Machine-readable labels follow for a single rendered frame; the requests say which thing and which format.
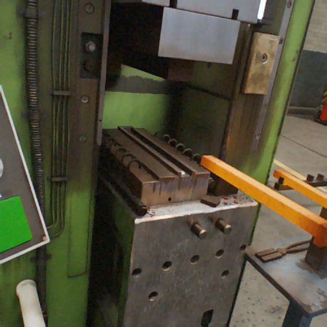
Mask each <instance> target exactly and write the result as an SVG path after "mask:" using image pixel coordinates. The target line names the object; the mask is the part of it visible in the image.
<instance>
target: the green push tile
mask: <svg viewBox="0 0 327 327"><path fill-rule="evenodd" d="M31 239H32V234H31V232H30V228H29V224H28V222H27V218H26V216H25V212H24V209H23V206H22V203H21V199H20V197H19V196H15V197H11V198H9V199H5V200H1V201H0V253H1V252H4V251H6V250H8V249H11V248H13V247H16V246H18V245H20V244H22V243H25V242H28V241H30V240H31Z"/></svg>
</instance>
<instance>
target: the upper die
mask: <svg viewBox="0 0 327 327"><path fill-rule="evenodd" d="M239 26H240V21H236V20H232V19H226V18H219V17H215V16H209V15H205V14H199V13H195V12H188V11H185V10H179V9H174V8H168V7H164V6H163V7H111V9H110V27H109V37H108V44H110V45H114V46H118V47H122V48H125V49H130V50H133V51H138V52H141V53H147V54H150V55H154V56H161V57H167V58H179V59H185V60H196V61H203V62H215V63H221V64H232V61H233V57H234V51H235V48H236V42H237V35H238V32H239Z"/></svg>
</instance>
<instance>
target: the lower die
mask: <svg viewBox="0 0 327 327"><path fill-rule="evenodd" d="M127 127H132V128H133V129H134V130H136V131H137V132H139V133H140V134H141V135H143V136H144V137H146V138H147V139H148V140H150V141H151V142H153V143H154V144H155V145H157V146H158V147H159V148H161V149H163V150H164V151H165V152H167V153H168V154H170V155H171V156H172V157H173V158H175V159H177V160H178V161H179V162H181V163H182V164H184V165H185V166H186V167H188V168H189V169H191V170H192V171H193V172H192V176H185V177H181V176H182V172H181V171H179V170H178V169H177V168H176V167H174V166H173V165H171V164H170V163H169V162H168V161H166V160H165V159H163V158H162V157H161V156H160V155H158V154H157V153H155V152H154V151H153V150H152V149H150V148H149V147H148V146H146V145H145V144H144V143H142V142H141V141H140V140H139V139H137V138H136V137H134V136H133V135H132V134H131V133H129V132H128V131H126V130H125V129H124V128H127ZM104 129H105V131H106V132H108V133H109V134H110V135H111V137H114V138H115V139H116V141H118V142H120V143H121V145H122V147H126V148H127V150H128V152H131V153H132V154H133V155H134V157H135V158H137V159H139V160H141V169H139V162H138V161H134V162H132V163H131V164H130V172H129V179H128V183H129V188H130V189H131V190H132V191H133V192H134V193H135V195H136V196H137V197H138V198H139V199H140V200H141V201H142V202H143V203H144V205H146V206H149V205H155V204H165V203H170V202H179V201H185V200H195V199H201V198H202V197H203V196H205V195H206V192H207V188H208V182H209V178H210V172H209V171H207V170H206V169H205V168H203V167H199V164H197V163H195V162H194V161H193V160H192V161H190V159H189V158H188V157H187V156H185V155H182V153H181V152H179V151H177V150H174V148H173V147H172V146H170V145H167V144H166V142H164V141H160V138H158V137H155V136H154V134H152V133H150V132H149V131H148V130H146V129H144V128H134V127H133V126H117V128H104ZM107 137H109V136H108V135H106V136H104V135H102V137H101V150H100V153H101V158H103V148H104V141H105V139H106V138H107ZM112 142H114V140H113V139H111V141H109V139H108V140H107V141H106V151H105V158H106V160H105V161H106V163H108V153H109V146H110V144H111V143H112ZM119 147H120V146H119V144H116V146H114V144H113V145H112V150H111V158H110V164H111V168H112V169H113V168H114V156H115V150H116V149H117V148H119ZM124 153H126V151H125V150H124V149H122V150H118V152H117V161H116V173H117V175H118V176H119V172H120V165H121V157H122V155H124ZM131 159H132V156H131V155H128V156H127V157H124V158H123V170H122V177H123V178H122V179H123V182H124V183H125V182H126V179H127V166H128V163H129V161H130V160H131ZM170 197H171V201H168V198H170Z"/></svg>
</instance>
